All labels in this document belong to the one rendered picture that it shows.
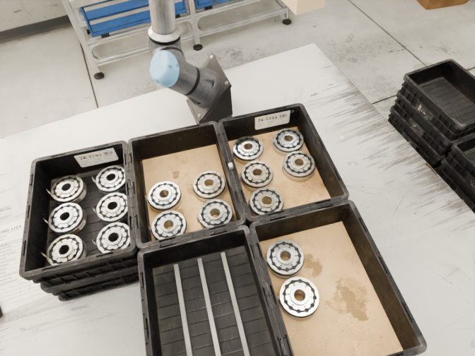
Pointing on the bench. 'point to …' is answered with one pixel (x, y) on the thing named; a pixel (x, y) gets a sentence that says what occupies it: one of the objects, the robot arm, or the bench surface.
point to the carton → (304, 5)
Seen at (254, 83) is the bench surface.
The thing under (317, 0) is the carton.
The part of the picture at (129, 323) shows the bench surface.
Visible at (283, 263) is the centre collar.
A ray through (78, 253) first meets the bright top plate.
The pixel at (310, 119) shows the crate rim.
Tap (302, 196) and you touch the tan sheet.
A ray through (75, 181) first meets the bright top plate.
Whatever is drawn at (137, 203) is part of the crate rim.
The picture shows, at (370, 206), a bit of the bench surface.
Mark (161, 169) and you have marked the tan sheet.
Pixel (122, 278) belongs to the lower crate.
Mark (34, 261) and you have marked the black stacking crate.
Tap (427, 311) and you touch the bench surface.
